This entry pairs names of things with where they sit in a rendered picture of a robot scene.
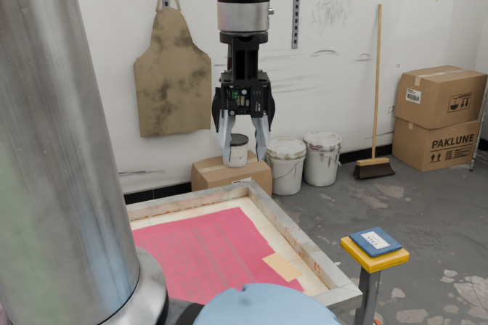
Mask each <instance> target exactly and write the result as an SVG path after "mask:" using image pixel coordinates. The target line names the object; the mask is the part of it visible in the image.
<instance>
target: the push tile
mask: <svg viewBox="0 0 488 325"><path fill-rule="evenodd" d="M349 238H350V239H351V240H352V241H353V242H354V243H356V244H357V245H358V246H359V247H360V248H361V249H362V250H364V251H365V252H366V253H367V254H368V255H369V256H370V257H372V258H374V257H377V256H379V255H383V254H386V253H389V252H393V251H396V250H400V249H402V246H401V244H399V243H398V242H396V241H395V240H394V239H392V238H391V237H390V236H389V235H388V234H387V233H385V232H384V231H383V230H381V229H380V228H378V227H375V228H372V229H368V230H364V231H360V232H357V233H354V234H350V235H349Z"/></svg>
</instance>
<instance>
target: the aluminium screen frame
mask: <svg viewBox="0 0 488 325"><path fill-rule="evenodd" d="M241 197H249V198H250V199H251V201H252V202H253V203H254V204H255V205H256V207H257V208H258V209H260V211H261V212H262V213H263V214H264V215H265V217H266V218H267V219H268V220H269V221H270V223H271V224H272V225H273V226H274V227H275V228H276V229H277V230H278V231H279V233H280V234H281V235H282V236H283V237H284V238H285V240H286V241H287V242H288V243H289V245H290V246H291V247H292V248H293V249H294V250H295V251H296V252H297V253H298V255H299V256H300V257H301V258H302V259H303V260H304V262H305V263H306V264H307V265H308V267H310V268H311V269H312V270H313V272H314V273H315V274H316V275H317V277H318V278H319V279H320V280H321V281H322V283H323V284H324V285H325V286H326V287H327V288H328V289H329V290H330V291H327V292H323V293H320V294H318V295H314V296H311V297H312V298H314V299H315V300H317V301H318V302H319V303H321V304H323V305H324V306H325V307H326V308H327V309H329V310H330V311H331V312H332V313H333V314H334V315H335V316H337V315H339V314H342V313H345V312H348V311H351V310H354V309H356V308H360V307H362V297H363V293H362V292H361V291H360V290H359V289H358V288H357V287H356V286H355V285H354V284H353V283H352V282H351V281H350V279H349V278H348V277H347V276H346V275H345V274H344V273H343V272H342V271H341V270H340V269H339V268H338V267H337V266H336V265H335V264H334V263H333V262H332V260H331V259H330V258H329V257H328V256H327V255H326V254H325V253H324V252H323V251H322V250H321V249H320V248H319V247H318V246H317V245H316V244H315V243H314V242H313V241H312V240H311V239H310V238H309V237H308V236H307V235H306V234H305V233H304V232H303V231H302V230H301V229H300V228H299V227H298V226H297V225H296V223H295V222H294V221H293V220H292V219H291V218H290V217H289V216H288V215H287V214H286V213H285V212H284V211H283V210H282V209H281V208H280V207H279V206H278V204H277V203H276V202H275V201H274V200H273V199H272V198H271V197H270V196H269V195H268V194H267V193H266V192H265V191H264V190H263V189H262V188H261V187H260V186H259V185H258V184H257V183H256V182H255V181H254V180H252V181H245V182H241V183H237V184H230V185H226V186H219V187H215V188H211V189H204V190H200V191H196V192H190V193H186V194H179V195H175V196H171V197H164V198H160V199H153V200H149V201H145V202H138V203H134V204H130V205H126V209H127V213H128V216H129V221H135V220H139V219H143V218H149V217H153V216H157V215H162V214H166V213H172V212H176V211H180V210H186V209H190V208H194V207H200V206H204V205H210V204H214V203H217V202H224V201H228V200H231V199H238V198H241Z"/></svg>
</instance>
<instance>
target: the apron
mask: <svg viewBox="0 0 488 325"><path fill-rule="evenodd" d="M175 2H176V5H177V9H178V10H177V9H174V8H172V7H165V8H163V9H161V10H159V7H160V0H158V1H157V5H156V10H155V11H156V12H157V13H156V15H155V18H154V22H153V26H152V33H151V39H150V46H149V47H148V48H147V50H146V52H145V53H144V54H142V55H141V56H140V57H139V58H137V60H136V62H135V63H134V64H133V68H134V80H135V86H136V93H137V107H138V116H139V131H140V138H142V137H145V136H161V135H165V134H168V133H192V132H194V131H196V130H200V129H208V130H211V95H212V87H211V58H210V57H209V56H208V54H207V53H205V52H203V51H202V50H200V49H199V48H198V47H197V46H196V45H195V44H194V43H193V41H192V37H191V35H190V31H189V28H188V27H187V23H186V21H185V19H184V17H183V15H182V13H181V12H180V11H181V7H180V4H179V0H175Z"/></svg>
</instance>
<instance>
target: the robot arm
mask: <svg viewBox="0 0 488 325"><path fill-rule="evenodd" d="M269 6H270V0H217V24H218V29H219V30H220V31H221V32H219V41H220V42H221V43H223V44H228V52H227V70H224V72H223V73H221V77H220V78H219V82H220V83H221V88H220V87H215V94H214V97H213V101H212V105H211V112H212V116H213V121H214V124H215V127H216V135H217V138H218V141H219V146H220V150H221V153H222V154H223V156H224V158H225V160H226V161H227V162H228V163H229V161H230V156H231V146H230V143H231V141H232V133H231V130H232V128H233V126H234V125H235V121H236V115H251V120H252V124H253V126H254V127H255V128H256V131H255V139H256V155H257V159H258V162H259V161H261V159H262V157H263V156H264V154H265V152H266V150H267V147H268V143H269V137H270V134H271V125H272V121H273V118H274V116H275V101H274V99H273V96H272V88H271V81H270V79H269V77H268V75H267V72H263V70H258V60H259V44H265V43H267V42H268V36H269V32H267V30H268V29H269V15H273V14H274V13H275V10H274V8H269ZM227 105H228V106H227ZM0 325H341V324H340V323H339V322H338V320H337V318H336V316H335V315H334V314H333V313H332V312H331V311H330V310H329V309H327V308H326V307H325V306H324V305H323V304H321V303H319V302H318V301H317V300H315V299H314V298H312V297H310V296H308V295H306V294H304V293H302V292H299V291H297V290H295V289H291V288H289V287H284V286H280V285H276V284H265V283H253V284H244V285H243V289H242V290H241V291H237V290H236V289H235V288H229V289H227V290H224V291H223V292H221V293H219V294H218V295H216V296H215V297H213V298H212V299H211V300H210V301H209V302H208V303H207V304H206V305H203V304H199V303H194V302H190V301H186V300H179V299H175V298H171V297H169V296H168V291H167V288H166V280H165V277H164V275H163V271H162V269H161V267H160V265H159V263H158V262H157V261H156V259H155V258H154V257H153V256H152V255H151V254H149V253H148V252H146V251H145V250H143V249H142V248H140V247H137V246H135V243H134V238H133V234H132V231H131V225H130V222H129V216H128V213H127V209H126V203H125V199H124V196H123V190H122V187H121V181H120V178H119V175H118V169H117V165H116V162H115V156H114V153H113V147H112V144H111V140H110V134H109V130H108V127H107V121H106V118H105V112H104V109H103V106H102V100H101V96H100V93H99V87H98V84H97V78H96V75H95V71H94V66H93V62H92V56H91V52H90V49H89V43H88V40H87V37H86V31H85V27H84V22H83V18H82V15H81V9H80V6H79V2H78V0H0Z"/></svg>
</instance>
